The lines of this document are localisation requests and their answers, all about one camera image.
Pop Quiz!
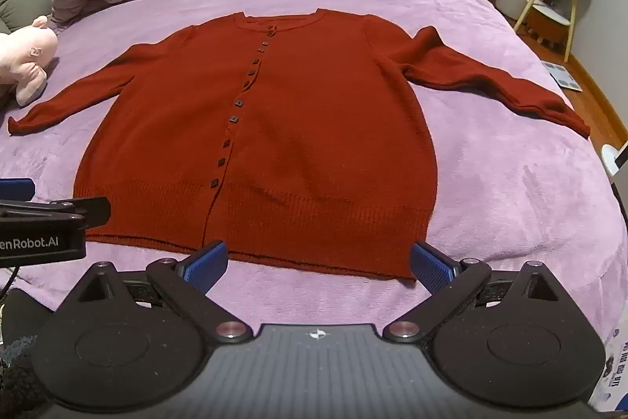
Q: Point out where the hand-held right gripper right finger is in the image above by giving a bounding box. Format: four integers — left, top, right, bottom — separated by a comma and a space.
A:
383, 242, 562, 344

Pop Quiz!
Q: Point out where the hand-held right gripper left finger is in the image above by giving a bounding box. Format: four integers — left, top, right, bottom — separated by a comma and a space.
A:
73, 241, 253, 345

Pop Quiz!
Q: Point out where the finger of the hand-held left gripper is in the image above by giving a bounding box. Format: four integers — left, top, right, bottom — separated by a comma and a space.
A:
0, 178, 35, 202
0, 197, 111, 231

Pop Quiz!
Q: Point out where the red knit cardigan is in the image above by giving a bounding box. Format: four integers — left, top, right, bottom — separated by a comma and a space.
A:
7, 8, 591, 283

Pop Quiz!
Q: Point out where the purple bed sheet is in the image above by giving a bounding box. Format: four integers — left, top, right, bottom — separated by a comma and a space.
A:
0, 0, 628, 326

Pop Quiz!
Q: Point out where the dark cloth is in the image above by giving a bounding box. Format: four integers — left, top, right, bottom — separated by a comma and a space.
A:
0, 287, 60, 419

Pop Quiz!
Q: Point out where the pink plush toy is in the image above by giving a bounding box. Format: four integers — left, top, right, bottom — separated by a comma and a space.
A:
0, 15, 58, 107

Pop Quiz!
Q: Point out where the printed white box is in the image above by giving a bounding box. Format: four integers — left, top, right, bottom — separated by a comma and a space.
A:
589, 326, 628, 415

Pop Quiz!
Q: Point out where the white round object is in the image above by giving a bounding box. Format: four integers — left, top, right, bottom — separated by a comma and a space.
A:
601, 141, 628, 177

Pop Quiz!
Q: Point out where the bathroom scale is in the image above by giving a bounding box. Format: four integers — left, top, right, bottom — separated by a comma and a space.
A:
540, 60, 584, 93

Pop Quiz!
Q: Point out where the orange footstool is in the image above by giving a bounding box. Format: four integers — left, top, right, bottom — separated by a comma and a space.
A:
526, 4, 573, 52

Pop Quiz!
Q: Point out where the white pouf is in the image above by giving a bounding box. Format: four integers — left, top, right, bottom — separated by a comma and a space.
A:
495, 0, 548, 20

